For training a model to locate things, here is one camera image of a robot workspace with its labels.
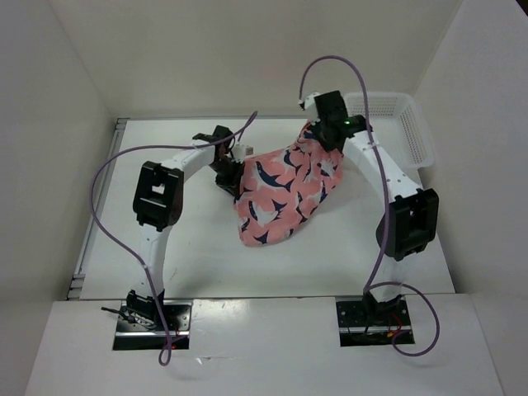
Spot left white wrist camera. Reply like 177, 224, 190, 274
231, 144, 254, 163

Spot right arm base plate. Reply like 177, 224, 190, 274
335, 296, 415, 347

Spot pink shark print shorts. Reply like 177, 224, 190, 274
234, 125, 344, 248

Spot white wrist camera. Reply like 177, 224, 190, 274
231, 144, 254, 163
298, 92, 320, 112

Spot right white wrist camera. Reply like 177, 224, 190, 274
298, 92, 320, 112

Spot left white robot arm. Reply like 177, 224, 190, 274
125, 125, 243, 330

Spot aluminium table edge rail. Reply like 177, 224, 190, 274
66, 118, 129, 301

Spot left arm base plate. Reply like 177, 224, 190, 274
113, 299, 194, 351

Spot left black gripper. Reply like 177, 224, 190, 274
208, 158, 244, 198

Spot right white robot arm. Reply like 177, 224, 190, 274
299, 91, 439, 324

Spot white plastic basket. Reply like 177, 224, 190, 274
367, 92, 434, 170

